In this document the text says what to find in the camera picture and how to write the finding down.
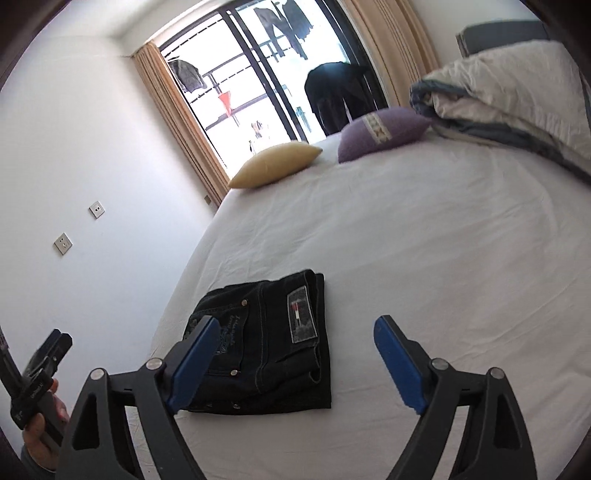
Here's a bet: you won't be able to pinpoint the grey hanging garment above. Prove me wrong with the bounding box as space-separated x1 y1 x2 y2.
168 58 208 92

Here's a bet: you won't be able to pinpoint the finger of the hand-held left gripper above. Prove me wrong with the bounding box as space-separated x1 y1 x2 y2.
34 329 74 371

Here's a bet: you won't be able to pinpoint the yellow pillow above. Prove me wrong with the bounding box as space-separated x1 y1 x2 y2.
228 142 324 189

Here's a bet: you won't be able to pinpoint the glass sliding balcony door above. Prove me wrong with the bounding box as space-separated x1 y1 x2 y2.
157 0 389 186

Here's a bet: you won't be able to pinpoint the black denim pants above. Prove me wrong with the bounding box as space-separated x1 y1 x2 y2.
182 270 333 414

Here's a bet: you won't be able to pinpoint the large black garment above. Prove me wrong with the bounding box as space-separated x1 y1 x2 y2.
304 61 371 137

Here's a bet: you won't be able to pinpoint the person's left forearm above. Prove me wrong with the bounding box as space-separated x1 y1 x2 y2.
19 449 57 475

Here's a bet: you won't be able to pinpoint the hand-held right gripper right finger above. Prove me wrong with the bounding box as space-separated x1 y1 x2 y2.
374 315 539 480

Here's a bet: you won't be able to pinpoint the beige curtain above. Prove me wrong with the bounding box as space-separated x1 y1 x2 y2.
131 41 232 214
342 0 442 112

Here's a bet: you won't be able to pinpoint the dark grey headboard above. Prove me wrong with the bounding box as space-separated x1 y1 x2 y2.
455 19 553 59

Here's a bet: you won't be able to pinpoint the person's left hand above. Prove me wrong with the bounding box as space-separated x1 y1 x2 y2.
21 378 71 468

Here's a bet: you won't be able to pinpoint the beige and grey duvet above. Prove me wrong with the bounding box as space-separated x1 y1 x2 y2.
409 40 591 179

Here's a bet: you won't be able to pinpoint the purple patterned pillow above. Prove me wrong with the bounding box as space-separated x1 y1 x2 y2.
337 107 433 164

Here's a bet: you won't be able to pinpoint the black balcony railing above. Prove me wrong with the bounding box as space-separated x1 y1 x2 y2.
185 37 297 136

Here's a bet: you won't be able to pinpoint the white bed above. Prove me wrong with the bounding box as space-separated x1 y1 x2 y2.
124 124 591 480

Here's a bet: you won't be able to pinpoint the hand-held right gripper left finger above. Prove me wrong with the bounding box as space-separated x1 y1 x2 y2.
55 316 221 480

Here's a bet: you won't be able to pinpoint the dark hanging garment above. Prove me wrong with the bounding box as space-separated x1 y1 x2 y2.
281 0 315 60
252 6 285 59

